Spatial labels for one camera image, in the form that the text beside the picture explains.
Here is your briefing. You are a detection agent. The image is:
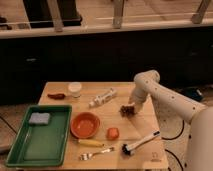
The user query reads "dark grape bunch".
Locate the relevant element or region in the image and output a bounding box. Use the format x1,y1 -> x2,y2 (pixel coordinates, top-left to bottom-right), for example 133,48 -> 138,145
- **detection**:
120,106 -> 136,117

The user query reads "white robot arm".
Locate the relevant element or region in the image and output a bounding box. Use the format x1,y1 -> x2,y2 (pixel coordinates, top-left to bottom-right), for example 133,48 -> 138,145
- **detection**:
129,70 -> 213,171

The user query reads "red bowl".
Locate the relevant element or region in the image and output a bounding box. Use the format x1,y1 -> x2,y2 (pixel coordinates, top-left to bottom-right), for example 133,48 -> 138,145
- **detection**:
70,112 -> 100,139

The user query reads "white tube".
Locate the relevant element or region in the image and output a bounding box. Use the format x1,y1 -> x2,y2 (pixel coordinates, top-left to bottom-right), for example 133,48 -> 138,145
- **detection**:
89,88 -> 117,108

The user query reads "white black dish brush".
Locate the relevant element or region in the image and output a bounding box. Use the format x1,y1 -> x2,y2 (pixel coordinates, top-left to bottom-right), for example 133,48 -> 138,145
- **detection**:
122,131 -> 160,156

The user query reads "white lidded jar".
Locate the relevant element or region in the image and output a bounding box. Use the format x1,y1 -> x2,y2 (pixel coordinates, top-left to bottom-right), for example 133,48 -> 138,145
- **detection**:
68,82 -> 82,98

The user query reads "yellow corn cob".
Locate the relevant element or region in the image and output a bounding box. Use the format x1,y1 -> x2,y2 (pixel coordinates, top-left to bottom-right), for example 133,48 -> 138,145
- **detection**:
78,139 -> 104,147

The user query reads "metal fork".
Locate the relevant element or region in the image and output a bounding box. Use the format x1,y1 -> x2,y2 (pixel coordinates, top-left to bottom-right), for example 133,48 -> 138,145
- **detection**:
79,147 -> 115,161

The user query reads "red chili pepper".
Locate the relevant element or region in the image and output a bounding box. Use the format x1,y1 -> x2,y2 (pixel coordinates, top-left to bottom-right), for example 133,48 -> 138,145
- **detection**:
47,93 -> 66,100

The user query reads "grey blue sponge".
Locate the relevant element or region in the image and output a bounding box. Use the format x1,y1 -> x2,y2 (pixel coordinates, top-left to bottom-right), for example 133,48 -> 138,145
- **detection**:
29,113 -> 50,125

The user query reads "green plastic tray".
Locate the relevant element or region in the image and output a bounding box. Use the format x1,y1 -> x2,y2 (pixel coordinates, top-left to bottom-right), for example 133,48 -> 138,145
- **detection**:
6,105 -> 72,167

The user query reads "black cable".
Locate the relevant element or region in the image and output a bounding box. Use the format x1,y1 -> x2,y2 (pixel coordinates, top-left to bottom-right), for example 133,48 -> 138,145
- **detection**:
161,118 -> 185,171

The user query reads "wooden railing post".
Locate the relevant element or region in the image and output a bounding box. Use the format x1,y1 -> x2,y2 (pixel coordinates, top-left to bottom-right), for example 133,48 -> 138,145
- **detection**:
113,0 -> 124,29
191,0 -> 212,24
47,0 -> 63,32

